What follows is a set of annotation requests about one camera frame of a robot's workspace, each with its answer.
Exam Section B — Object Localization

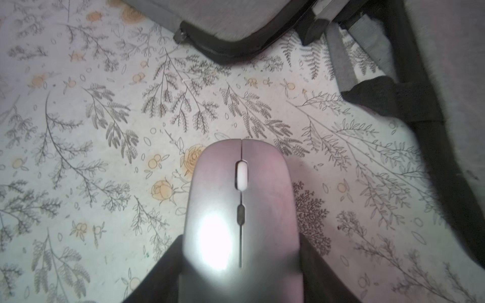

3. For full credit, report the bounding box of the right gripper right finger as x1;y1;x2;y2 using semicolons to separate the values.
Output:
299;233;361;303

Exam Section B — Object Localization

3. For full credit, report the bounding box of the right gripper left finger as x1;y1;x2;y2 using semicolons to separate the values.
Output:
123;235;183;303

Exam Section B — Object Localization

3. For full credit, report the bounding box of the silver grey computer mouse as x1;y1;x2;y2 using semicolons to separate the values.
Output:
178;139;304;302

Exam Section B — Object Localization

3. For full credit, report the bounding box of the grey laptop bag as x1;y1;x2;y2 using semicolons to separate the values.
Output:
126;0;314;64
296;1;484;265

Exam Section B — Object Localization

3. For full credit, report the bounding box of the floral patterned table mat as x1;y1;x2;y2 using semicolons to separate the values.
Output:
1;1;484;302

